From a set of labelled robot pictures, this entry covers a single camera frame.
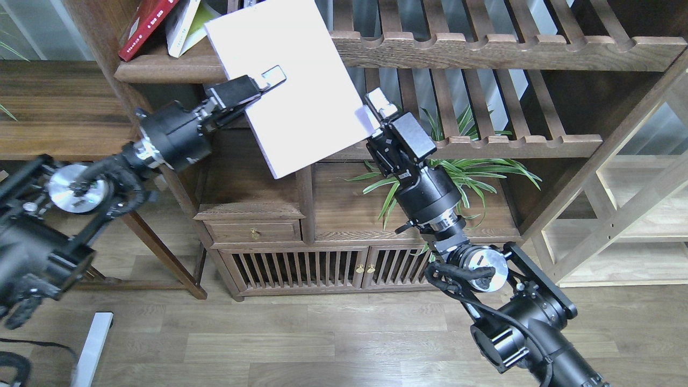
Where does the dark wooden bookshelf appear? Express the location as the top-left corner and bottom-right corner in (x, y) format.
(63, 0), (688, 302)

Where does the red cover book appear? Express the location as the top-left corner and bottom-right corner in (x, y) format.
(118, 0), (179, 62)

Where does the white metal leg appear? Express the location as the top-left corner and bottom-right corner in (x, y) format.
(70, 311), (114, 386)

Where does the green spider plant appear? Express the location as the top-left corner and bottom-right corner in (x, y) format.
(342, 105), (542, 230)

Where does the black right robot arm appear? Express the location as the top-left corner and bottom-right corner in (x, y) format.
(364, 88), (608, 386)

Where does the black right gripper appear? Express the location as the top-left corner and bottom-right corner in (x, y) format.
(355, 88), (461, 226)

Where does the dark wooden side table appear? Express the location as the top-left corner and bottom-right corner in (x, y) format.
(1, 60), (208, 299)

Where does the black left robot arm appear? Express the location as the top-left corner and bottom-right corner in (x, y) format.
(1, 66), (287, 329)

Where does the light wooden shelf unit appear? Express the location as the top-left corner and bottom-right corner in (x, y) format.
(531, 70), (687, 287)

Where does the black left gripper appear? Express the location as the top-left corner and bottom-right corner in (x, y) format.
(134, 65), (287, 171)

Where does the white lavender book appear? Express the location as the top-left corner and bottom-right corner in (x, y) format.
(205, 1), (369, 179)

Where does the yellow green cover book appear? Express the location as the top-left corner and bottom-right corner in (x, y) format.
(165, 1), (221, 58)

